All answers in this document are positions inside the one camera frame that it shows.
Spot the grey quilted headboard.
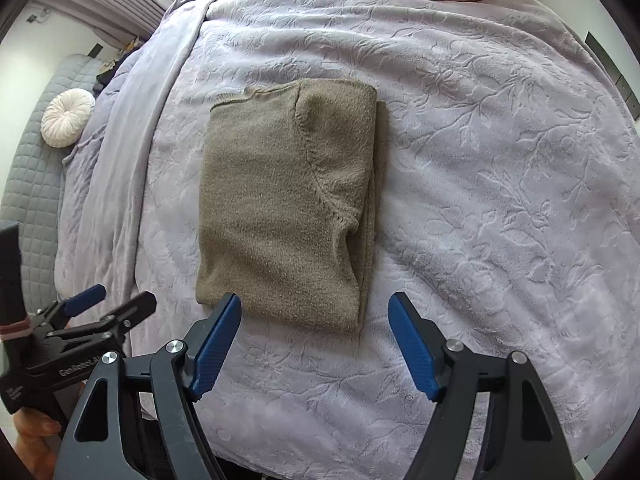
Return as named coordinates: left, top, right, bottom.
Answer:
left=0, top=53, right=102, bottom=311

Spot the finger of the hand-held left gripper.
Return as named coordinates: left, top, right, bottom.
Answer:
left=55, top=290, right=157, bottom=339
left=30, top=283, right=107, bottom=332

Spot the person's left hand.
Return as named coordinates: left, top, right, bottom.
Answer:
left=12, top=400, right=64, bottom=463

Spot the lavender embossed blanket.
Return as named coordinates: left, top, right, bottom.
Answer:
left=54, top=0, right=637, bottom=478

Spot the white pleated curtain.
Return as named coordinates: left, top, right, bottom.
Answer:
left=50, top=0, right=174, bottom=54

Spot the brown knitted sweater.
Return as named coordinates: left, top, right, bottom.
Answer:
left=196, top=78, right=390, bottom=333

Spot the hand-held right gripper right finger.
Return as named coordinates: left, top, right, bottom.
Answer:
left=388, top=291, right=574, bottom=480

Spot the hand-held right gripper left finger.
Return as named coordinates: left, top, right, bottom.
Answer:
left=57, top=292, right=242, bottom=480

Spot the white round cushion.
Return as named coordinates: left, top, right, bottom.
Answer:
left=41, top=88, right=96, bottom=149

